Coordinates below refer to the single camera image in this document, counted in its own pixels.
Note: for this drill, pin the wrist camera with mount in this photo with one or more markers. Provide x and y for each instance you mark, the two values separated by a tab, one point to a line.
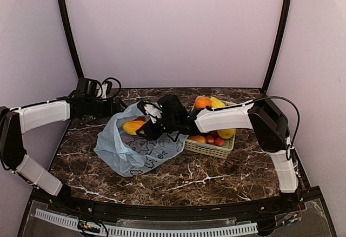
109	88
150	109

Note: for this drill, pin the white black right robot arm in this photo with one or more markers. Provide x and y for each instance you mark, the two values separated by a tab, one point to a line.
261	115

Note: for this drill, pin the black left corner frame post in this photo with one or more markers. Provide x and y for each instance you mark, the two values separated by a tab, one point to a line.
70	38

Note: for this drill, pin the pale green perforated basket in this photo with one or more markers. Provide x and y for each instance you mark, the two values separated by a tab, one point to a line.
210	150

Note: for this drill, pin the black right corner frame post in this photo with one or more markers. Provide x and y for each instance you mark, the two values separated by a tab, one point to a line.
277	45

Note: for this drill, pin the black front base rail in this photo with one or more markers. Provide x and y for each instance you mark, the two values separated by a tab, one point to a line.
309	218

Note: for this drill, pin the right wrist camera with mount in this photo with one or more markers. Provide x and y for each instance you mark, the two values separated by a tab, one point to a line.
150	109

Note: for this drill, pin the white slotted cable duct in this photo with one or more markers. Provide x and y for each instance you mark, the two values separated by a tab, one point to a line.
124	227

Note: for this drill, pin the yellow orange mango fruit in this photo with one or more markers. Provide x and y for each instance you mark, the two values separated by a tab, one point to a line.
131	127

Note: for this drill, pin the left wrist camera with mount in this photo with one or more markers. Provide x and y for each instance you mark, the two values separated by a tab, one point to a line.
109	88

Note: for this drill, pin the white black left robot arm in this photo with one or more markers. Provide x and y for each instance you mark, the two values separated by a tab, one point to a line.
29	136

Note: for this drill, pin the yellow lemon fruit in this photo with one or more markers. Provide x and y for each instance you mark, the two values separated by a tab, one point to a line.
216	103

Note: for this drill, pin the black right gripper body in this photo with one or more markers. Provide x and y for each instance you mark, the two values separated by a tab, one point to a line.
170	123

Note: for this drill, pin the red apple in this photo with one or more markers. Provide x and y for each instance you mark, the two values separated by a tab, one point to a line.
141	118

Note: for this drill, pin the bunch of small peaches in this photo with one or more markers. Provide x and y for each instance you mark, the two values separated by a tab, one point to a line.
213	138

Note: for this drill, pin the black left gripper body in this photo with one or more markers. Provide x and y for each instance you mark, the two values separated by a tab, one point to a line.
93	109

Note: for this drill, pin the black corner frame post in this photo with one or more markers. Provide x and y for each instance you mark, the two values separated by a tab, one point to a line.
277	45
70	38

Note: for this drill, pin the orange persimmon fruit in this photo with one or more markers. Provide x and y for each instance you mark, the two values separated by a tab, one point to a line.
202	102

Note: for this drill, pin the light blue printed plastic bag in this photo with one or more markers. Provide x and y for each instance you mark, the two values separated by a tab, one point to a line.
131	155

